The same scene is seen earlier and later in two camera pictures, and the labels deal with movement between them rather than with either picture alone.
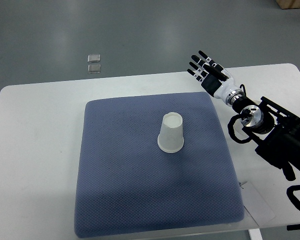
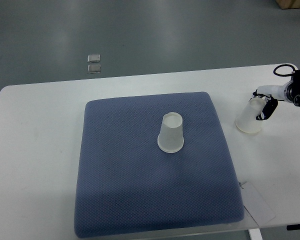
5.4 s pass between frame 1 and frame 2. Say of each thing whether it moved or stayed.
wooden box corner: stayed
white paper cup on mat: stayed
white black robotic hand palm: moved
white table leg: stayed
